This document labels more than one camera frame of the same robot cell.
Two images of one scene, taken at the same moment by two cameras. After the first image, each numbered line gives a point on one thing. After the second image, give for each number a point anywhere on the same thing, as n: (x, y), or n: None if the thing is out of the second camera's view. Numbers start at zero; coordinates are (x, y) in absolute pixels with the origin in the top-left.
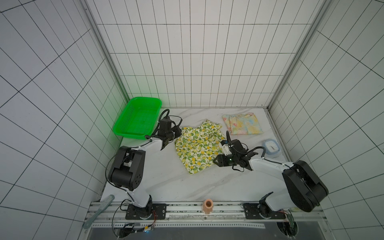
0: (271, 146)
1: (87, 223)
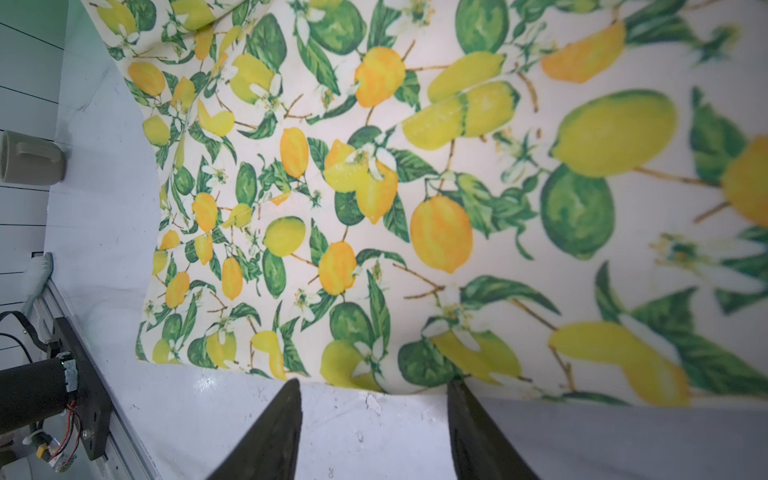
0: None
1: (38, 273)
